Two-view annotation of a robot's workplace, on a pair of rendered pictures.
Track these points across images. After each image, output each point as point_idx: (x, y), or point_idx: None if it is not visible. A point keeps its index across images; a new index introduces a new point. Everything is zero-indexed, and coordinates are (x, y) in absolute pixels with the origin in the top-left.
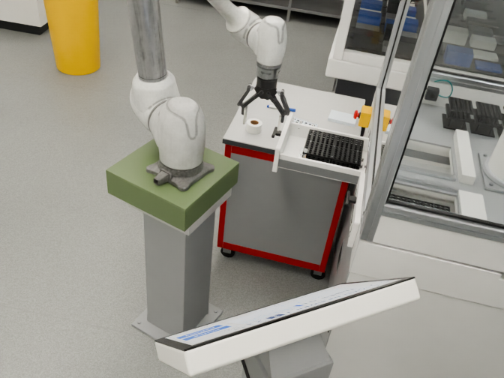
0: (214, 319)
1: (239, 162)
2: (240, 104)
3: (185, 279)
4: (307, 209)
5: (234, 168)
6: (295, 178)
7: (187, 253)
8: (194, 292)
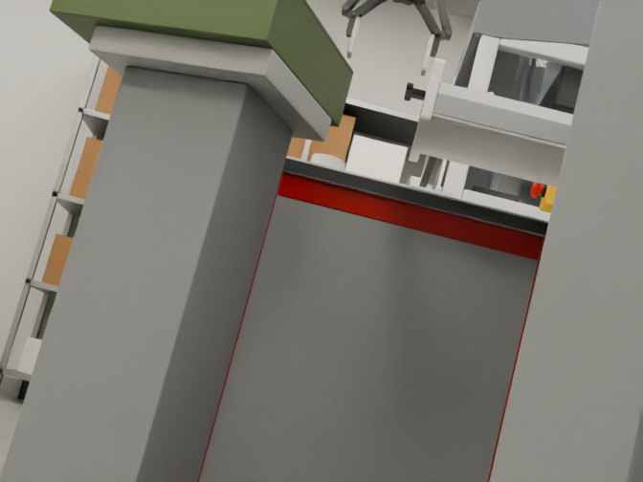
0: None
1: (293, 221)
2: (348, 9)
3: (192, 288)
4: (446, 360)
5: (346, 67)
6: (426, 267)
7: (222, 191)
8: (184, 401)
